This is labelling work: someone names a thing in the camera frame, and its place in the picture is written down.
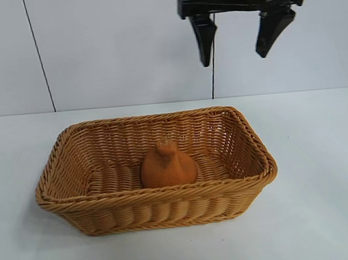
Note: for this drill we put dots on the orange fruit with stem bump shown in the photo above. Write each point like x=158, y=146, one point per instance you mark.
x=168, y=172

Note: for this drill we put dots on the woven wicker basket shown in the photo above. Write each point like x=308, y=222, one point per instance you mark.
x=155, y=197

